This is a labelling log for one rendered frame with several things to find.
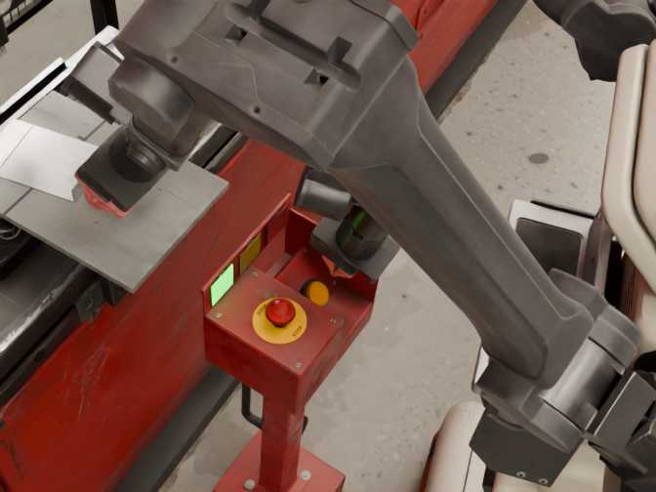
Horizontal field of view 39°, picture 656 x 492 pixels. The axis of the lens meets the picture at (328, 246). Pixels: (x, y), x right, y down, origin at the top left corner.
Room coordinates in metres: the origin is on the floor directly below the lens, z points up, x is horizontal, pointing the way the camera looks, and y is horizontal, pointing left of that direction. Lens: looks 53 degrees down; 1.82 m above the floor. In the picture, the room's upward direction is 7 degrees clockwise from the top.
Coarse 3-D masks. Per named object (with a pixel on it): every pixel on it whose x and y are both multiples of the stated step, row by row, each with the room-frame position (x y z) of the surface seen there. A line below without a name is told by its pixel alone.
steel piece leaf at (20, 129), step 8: (16, 120) 0.74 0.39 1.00; (8, 128) 0.72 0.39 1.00; (16, 128) 0.73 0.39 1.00; (24, 128) 0.73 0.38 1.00; (0, 136) 0.71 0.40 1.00; (8, 136) 0.71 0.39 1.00; (16, 136) 0.71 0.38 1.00; (24, 136) 0.72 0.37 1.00; (0, 144) 0.70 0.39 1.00; (8, 144) 0.70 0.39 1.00; (16, 144) 0.70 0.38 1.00; (0, 152) 0.68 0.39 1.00; (8, 152) 0.69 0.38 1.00; (0, 160) 0.67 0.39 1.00
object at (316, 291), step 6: (312, 282) 0.74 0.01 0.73; (318, 282) 0.74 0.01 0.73; (306, 288) 0.73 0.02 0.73; (312, 288) 0.73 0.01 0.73; (318, 288) 0.74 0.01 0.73; (324, 288) 0.74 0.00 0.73; (306, 294) 0.72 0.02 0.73; (312, 294) 0.73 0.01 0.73; (318, 294) 0.73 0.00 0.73; (324, 294) 0.73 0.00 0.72; (312, 300) 0.72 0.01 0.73; (318, 300) 0.72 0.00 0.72; (324, 300) 0.73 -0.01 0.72
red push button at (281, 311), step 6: (276, 300) 0.66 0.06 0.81; (282, 300) 0.66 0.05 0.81; (270, 306) 0.65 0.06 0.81; (276, 306) 0.65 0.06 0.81; (282, 306) 0.65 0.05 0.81; (288, 306) 0.65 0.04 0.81; (270, 312) 0.64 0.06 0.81; (276, 312) 0.64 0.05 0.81; (282, 312) 0.64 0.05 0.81; (288, 312) 0.64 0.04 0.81; (294, 312) 0.64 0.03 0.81; (270, 318) 0.63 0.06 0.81; (276, 318) 0.63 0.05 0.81; (282, 318) 0.63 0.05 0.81; (288, 318) 0.63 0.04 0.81; (276, 324) 0.62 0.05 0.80; (282, 324) 0.62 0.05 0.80
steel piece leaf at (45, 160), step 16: (32, 128) 0.73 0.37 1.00; (32, 144) 0.70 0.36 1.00; (48, 144) 0.71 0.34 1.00; (64, 144) 0.71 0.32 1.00; (80, 144) 0.71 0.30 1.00; (16, 160) 0.68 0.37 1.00; (32, 160) 0.68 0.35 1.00; (48, 160) 0.68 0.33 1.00; (64, 160) 0.69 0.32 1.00; (80, 160) 0.69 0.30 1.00; (0, 176) 0.65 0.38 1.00; (16, 176) 0.65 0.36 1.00; (32, 176) 0.66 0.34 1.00; (48, 176) 0.66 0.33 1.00; (64, 176) 0.66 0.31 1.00; (48, 192) 0.64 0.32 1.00; (64, 192) 0.64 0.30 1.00; (80, 192) 0.64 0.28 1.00
